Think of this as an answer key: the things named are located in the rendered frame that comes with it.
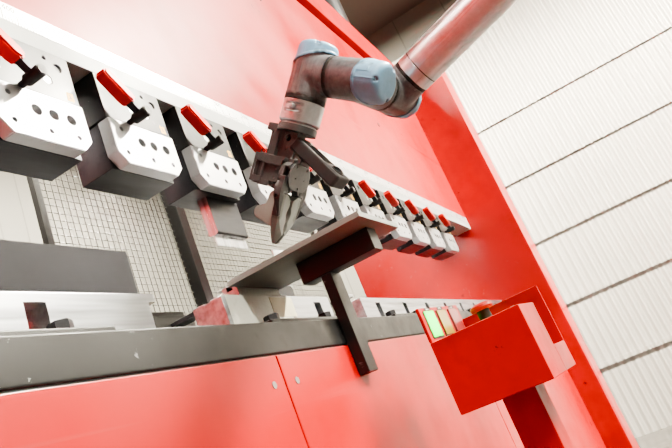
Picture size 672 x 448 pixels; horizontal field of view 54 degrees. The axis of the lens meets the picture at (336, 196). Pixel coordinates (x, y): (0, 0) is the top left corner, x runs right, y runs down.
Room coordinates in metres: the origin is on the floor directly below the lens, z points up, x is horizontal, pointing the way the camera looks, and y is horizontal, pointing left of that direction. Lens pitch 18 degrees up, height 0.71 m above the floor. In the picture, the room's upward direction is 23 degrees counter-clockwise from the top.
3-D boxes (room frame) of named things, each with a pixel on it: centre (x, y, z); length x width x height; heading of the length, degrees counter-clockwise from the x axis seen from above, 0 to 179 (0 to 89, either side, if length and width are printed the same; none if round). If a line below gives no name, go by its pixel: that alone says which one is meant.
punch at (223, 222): (1.16, 0.21, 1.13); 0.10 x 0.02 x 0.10; 160
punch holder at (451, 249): (2.65, -0.32, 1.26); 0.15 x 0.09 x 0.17; 160
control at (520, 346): (1.17, -0.16, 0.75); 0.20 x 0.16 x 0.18; 157
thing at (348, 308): (1.10, 0.04, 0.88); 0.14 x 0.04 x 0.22; 70
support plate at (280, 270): (1.11, 0.07, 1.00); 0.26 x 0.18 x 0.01; 70
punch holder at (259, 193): (1.33, 0.15, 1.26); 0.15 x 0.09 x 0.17; 160
